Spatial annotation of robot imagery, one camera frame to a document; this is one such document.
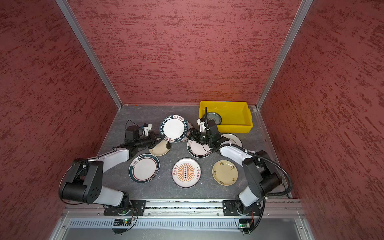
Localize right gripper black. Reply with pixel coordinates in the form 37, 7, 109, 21
182, 128, 213, 145

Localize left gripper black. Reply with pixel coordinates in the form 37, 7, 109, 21
135, 131, 166, 149

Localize cream plate green patch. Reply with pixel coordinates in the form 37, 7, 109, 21
149, 140, 172, 157

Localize wide green rim lettered plate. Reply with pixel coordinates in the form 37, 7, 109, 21
159, 115, 188, 143

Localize blue floral plate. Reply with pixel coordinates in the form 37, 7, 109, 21
207, 112, 223, 125

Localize green red rim plate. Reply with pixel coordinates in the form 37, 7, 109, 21
129, 154, 160, 184

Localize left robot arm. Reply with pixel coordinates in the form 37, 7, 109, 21
59, 124, 165, 216

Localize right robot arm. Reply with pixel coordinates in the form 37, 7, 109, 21
184, 120, 293, 215

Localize yellow plastic bin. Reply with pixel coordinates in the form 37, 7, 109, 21
199, 101, 254, 134

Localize white plate red characters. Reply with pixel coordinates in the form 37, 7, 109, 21
180, 121, 194, 143

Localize green rim plate centre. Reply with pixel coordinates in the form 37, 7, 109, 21
187, 140, 212, 159

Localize orange sunburst plate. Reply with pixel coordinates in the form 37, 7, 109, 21
172, 158, 202, 189

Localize white plate flower outline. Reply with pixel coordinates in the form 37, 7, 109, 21
222, 134, 243, 147

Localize cream plate small flowers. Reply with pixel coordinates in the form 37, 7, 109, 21
212, 160, 239, 186

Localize left circuit board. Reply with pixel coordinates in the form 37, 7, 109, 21
112, 219, 132, 235

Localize circuit board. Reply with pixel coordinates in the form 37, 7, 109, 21
238, 219, 255, 235
112, 219, 132, 235

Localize right circuit board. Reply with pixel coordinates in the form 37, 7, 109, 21
238, 219, 255, 235

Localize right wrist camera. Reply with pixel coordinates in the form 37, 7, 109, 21
197, 118, 207, 133

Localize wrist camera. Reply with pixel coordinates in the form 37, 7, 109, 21
197, 118, 207, 133
142, 124, 152, 137

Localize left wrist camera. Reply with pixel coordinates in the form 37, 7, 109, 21
142, 124, 152, 137

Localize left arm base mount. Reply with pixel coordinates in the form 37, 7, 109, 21
103, 200, 147, 217

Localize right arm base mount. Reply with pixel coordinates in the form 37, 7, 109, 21
222, 200, 250, 216

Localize black corrugated cable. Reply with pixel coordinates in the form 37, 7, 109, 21
203, 106, 293, 197

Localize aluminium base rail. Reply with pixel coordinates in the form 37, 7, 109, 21
50, 199, 315, 240

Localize aluminium corner post left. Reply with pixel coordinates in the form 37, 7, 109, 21
56, 0, 124, 110

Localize aluminium corner post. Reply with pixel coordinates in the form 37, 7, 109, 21
56, 0, 124, 110
256, 0, 313, 111

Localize aluminium corner post right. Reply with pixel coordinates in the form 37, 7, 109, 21
256, 0, 313, 111

